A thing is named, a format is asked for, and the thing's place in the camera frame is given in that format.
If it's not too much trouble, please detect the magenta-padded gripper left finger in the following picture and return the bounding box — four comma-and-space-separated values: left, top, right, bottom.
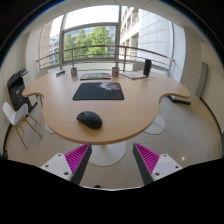
40, 142, 93, 186

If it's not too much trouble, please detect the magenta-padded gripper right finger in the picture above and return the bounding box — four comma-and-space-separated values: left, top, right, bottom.
132, 142, 184, 186

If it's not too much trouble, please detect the black computer mouse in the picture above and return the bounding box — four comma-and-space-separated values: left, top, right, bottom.
76, 110, 104, 130

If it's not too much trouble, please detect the black cat-print mouse pad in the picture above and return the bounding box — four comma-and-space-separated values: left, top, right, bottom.
72, 82, 125, 102

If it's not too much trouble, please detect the round white table base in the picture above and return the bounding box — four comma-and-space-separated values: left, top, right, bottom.
143, 113, 166, 136
88, 140, 128, 167

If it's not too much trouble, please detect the white chair with wooden legs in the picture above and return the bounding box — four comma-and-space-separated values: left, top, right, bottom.
1, 101, 43, 150

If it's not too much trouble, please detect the white and blue booklet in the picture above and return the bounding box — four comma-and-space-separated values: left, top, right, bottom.
120, 70, 149, 80

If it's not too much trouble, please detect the red-edged magazine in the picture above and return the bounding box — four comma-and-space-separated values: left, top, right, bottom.
79, 72, 112, 81

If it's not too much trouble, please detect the black and white printer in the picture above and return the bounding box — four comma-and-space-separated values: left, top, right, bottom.
6, 68, 38, 113

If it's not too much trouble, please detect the black cylinder speaker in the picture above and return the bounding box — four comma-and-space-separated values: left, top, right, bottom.
143, 58, 153, 77

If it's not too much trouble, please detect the grey-green door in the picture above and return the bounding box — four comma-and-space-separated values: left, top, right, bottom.
195, 61, 209, 99

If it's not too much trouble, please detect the metal balcony railing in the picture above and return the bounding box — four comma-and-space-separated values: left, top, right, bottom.
35, 44, 176, 78

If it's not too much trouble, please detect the green tree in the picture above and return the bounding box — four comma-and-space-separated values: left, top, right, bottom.
64, 26, 116, 58

